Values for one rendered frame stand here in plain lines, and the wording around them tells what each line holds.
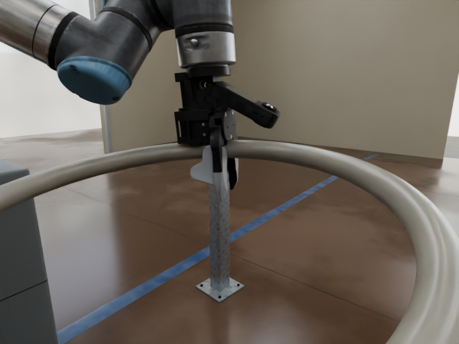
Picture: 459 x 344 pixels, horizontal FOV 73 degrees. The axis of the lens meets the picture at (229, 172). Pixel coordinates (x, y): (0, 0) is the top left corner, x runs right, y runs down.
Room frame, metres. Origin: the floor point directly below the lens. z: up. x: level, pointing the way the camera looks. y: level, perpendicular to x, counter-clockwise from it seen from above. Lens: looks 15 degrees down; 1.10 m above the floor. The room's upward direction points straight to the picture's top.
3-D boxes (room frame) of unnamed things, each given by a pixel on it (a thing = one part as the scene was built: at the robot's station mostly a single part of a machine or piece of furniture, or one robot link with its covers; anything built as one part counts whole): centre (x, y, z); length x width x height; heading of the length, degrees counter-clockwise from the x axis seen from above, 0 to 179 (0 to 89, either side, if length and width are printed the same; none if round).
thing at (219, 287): (1.57, 0.05, 0.54); 0.20 x 0.20 x 1.09; 46
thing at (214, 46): (0.52, 0.04, 1.16); 0.10 x 0.09 x 0.05; 164
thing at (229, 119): (0.52, 0.04, 1.08); 0.09 x 0.08 x 0.12; 73
